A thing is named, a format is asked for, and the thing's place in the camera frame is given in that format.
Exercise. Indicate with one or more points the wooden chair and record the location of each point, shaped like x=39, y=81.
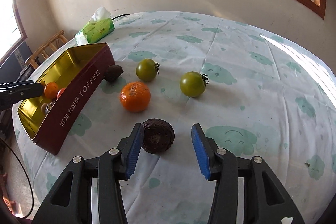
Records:
x=51, y=45

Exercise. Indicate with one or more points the large rough mandarin orange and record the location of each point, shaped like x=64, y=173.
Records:
x=135, y=97

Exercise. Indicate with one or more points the round dark passion fruit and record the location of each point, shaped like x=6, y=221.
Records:
x=158, y=136

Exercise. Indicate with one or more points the green tissue pack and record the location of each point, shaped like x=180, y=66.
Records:
x=99, y=26

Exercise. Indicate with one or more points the green tomato right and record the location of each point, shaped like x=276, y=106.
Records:
x=193, y=84

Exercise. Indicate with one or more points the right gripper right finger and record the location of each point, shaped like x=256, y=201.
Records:
x=204, y=152

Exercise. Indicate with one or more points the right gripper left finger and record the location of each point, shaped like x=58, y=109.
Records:
x=130, y=148

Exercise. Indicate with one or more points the green tomato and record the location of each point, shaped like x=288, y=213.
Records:
x=147, y=70
x=193, y=84

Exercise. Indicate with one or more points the maroon gold toffee tin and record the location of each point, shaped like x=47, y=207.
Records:
x=79, y=70

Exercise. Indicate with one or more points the wrinkled dark passion fruit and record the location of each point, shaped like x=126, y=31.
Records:
x=112, y=73

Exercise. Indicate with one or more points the red tomato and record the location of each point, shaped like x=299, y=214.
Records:
x=60, y=92

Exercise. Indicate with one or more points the green tomato left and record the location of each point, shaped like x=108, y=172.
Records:
x=147, y=70

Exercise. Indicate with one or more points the cloud print tablecloth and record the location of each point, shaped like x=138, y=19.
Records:
x=266, y=97

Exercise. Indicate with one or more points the mandarin orange with stem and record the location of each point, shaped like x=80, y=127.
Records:
x=51, y=90

